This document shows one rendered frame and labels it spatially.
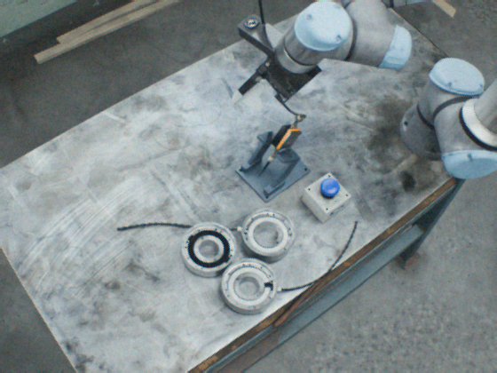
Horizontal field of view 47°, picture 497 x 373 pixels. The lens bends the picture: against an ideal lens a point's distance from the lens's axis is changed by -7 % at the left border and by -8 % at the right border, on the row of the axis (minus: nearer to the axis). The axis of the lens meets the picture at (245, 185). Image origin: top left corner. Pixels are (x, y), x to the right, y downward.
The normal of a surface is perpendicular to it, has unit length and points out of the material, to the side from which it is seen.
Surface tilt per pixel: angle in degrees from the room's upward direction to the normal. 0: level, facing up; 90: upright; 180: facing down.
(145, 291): 0
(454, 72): 7
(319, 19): 25
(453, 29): 0
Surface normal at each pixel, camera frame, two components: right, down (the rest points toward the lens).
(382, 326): 0.07, -0.52
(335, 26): 0.25, -0.14
